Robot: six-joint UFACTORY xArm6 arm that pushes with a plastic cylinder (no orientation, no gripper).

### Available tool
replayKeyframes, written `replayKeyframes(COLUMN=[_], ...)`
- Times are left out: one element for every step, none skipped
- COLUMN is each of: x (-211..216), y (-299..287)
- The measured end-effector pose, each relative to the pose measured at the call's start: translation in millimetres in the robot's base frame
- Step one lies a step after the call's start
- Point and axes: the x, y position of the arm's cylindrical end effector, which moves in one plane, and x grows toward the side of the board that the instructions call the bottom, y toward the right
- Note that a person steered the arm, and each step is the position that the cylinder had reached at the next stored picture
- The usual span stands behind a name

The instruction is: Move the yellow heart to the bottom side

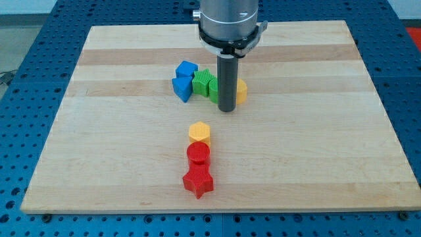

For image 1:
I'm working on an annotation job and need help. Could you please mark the black clamp ring bracket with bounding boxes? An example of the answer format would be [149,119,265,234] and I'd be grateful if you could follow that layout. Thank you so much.
[199,21,268,59]

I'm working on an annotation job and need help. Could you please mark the blue cube block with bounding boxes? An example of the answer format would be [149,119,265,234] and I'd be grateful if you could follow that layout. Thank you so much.
[175,61,199,78]

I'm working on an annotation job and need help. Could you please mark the wooden board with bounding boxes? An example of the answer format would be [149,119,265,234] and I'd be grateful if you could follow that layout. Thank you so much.
[21,21,420,214]

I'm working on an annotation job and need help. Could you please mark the green star block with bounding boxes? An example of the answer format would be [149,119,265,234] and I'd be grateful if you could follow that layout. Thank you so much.
[192,68,216,97]

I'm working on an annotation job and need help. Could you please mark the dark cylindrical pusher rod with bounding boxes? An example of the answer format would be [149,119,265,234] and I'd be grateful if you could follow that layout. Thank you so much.
[217,57,238,112]

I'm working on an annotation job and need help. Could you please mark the green round block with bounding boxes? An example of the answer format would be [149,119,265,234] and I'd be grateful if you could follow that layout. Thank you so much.
[209,78,218,104]

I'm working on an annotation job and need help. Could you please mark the yellow heart block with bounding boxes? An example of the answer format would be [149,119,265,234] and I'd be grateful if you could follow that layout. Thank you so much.
[236,78,248,105]

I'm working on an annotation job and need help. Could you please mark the red cylinder block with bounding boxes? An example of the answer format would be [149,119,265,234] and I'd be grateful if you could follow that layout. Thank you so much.
[186,142,211,166]

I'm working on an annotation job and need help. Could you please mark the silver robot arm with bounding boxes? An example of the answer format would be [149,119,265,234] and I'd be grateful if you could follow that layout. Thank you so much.
[193,0,259,41]

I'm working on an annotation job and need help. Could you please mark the blue triangle block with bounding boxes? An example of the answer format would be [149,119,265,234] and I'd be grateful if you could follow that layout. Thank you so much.
[172,76,193,103]

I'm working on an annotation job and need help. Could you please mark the yellow hexagon block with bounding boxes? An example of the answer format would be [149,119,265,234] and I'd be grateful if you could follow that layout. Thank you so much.
[188,121,211,146]

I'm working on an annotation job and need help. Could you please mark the red star block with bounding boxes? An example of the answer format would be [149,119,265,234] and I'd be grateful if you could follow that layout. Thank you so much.
[183,164,214,199]

